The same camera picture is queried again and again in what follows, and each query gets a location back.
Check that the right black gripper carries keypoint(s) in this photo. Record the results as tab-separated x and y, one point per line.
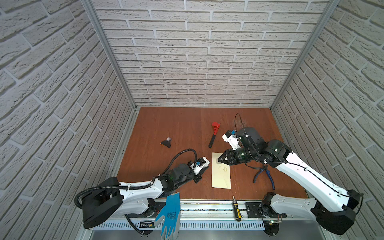
231	160

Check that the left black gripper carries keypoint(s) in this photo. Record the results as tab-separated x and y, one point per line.
200	174

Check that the cream yellow envelope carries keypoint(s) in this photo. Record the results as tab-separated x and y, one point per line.
221	176

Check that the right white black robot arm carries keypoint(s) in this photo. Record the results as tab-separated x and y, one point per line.
331	206

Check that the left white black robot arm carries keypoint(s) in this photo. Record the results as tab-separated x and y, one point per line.
112	197

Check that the red black pipe wrench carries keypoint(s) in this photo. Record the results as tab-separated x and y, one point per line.
215	126

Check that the small black clear plug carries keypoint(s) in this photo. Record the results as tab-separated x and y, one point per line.
167	142

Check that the blue grey work glove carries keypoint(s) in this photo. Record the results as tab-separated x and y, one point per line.
170	216

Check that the black yellow screwdriver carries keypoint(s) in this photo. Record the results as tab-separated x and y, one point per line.
237	212

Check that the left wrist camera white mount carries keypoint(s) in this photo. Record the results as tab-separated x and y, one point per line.
200	165

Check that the aluminium front rail frame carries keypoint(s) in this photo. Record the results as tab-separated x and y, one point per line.
208	215

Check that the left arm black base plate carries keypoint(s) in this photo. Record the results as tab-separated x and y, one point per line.
152	212

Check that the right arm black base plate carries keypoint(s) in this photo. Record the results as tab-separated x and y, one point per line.
260	210

